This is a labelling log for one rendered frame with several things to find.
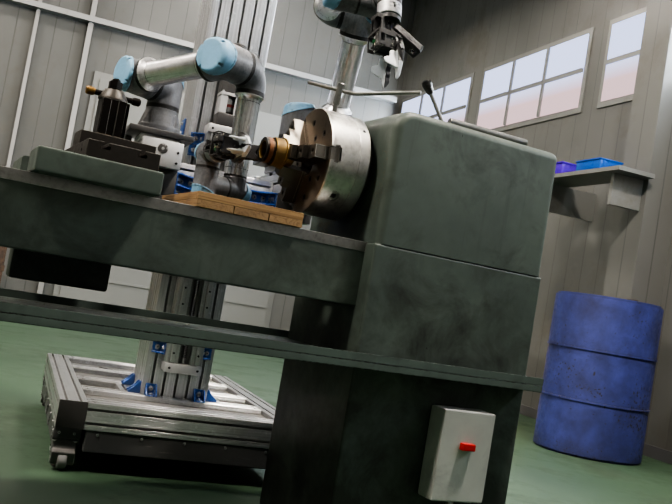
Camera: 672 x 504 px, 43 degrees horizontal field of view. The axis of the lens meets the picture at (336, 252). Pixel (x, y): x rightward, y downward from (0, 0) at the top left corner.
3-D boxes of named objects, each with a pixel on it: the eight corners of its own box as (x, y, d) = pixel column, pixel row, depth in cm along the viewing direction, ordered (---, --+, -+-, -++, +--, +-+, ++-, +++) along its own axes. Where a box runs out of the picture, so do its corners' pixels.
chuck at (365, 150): (311, 211, 272) (336, 115, 269) (353, 229, 244) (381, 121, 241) (302, 209, 271) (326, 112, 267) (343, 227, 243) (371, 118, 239)
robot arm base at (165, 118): (133, 131, 306) (138, 104, 307) (175, 141, 312) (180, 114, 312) (139, 126, 292) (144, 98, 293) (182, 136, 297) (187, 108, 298)
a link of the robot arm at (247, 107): (255, 62, 285) (229, 205, 282) (232, 51, 276) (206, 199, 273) (281, 60, 278) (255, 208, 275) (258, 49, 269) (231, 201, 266)
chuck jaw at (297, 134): (311, 159, 256) (308, 130, 262) (319, 149, 252) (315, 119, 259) (278, 151, 251) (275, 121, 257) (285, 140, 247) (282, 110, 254)
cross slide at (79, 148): (120, 181, 249) (122, 166, 250) (158, 172, 211) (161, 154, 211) (56, 167, 241) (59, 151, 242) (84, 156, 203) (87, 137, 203)
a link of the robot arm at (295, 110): (276, 137, 324) (282, 102, 325) (310, 144, 327) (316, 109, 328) (280, 132, 312) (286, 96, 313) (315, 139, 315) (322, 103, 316)
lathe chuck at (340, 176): (301, 209, 271) (326, 112, 267) (343, 227, 243) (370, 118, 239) (276, 203, 267) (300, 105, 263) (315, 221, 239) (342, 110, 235)
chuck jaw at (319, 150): (322, 152, 250) (341, 146, 239) (320, 169, 249) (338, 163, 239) (288, 143, 245) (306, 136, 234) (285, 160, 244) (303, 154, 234)
